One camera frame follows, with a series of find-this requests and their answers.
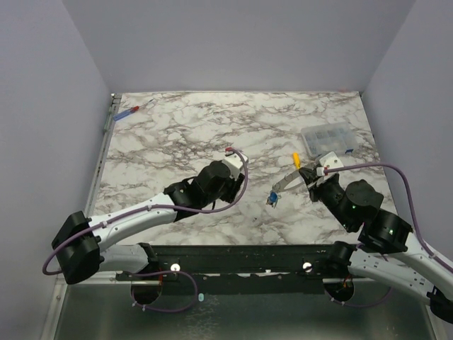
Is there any large grey metal keyring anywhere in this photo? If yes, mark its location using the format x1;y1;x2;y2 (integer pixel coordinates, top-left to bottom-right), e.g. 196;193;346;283
272;169;306;193

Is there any blue key tag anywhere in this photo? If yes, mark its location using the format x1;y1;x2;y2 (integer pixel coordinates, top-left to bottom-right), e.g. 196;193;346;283
266;191;280;208

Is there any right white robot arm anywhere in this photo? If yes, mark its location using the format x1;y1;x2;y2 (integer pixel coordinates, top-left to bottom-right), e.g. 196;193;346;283
298;164;452;323

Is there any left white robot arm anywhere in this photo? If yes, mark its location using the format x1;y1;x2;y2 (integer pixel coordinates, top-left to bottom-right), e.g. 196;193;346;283
51;154;248;285

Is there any clear plastic screw box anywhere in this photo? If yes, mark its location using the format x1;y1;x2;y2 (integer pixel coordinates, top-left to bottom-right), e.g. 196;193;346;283
301;122;357;159

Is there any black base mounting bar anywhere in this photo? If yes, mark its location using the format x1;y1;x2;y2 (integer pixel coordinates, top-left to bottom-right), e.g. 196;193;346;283
116;242;352;295

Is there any blue red screwdriver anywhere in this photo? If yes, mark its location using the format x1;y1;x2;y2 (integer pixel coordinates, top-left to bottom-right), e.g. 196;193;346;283
113;103;147;122

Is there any yellow handled screwdriver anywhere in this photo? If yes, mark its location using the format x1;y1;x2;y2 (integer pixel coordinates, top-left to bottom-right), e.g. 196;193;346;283
292;152;301;169

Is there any left aluminium rail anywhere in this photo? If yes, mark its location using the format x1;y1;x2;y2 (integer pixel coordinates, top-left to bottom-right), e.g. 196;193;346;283
84;93;122;217

